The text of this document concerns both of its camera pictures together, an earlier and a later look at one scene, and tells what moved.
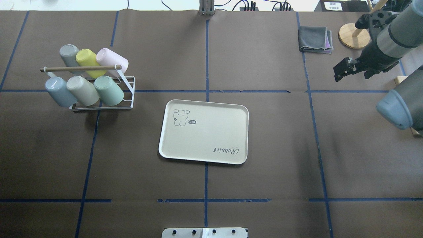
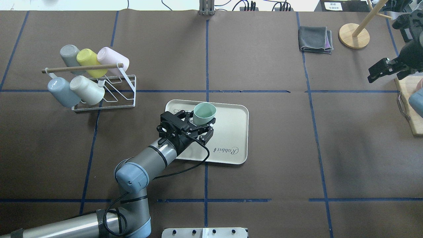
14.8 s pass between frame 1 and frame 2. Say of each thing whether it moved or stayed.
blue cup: stayed
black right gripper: moved
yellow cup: stayed
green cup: moved
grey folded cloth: stayed
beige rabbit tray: stayed
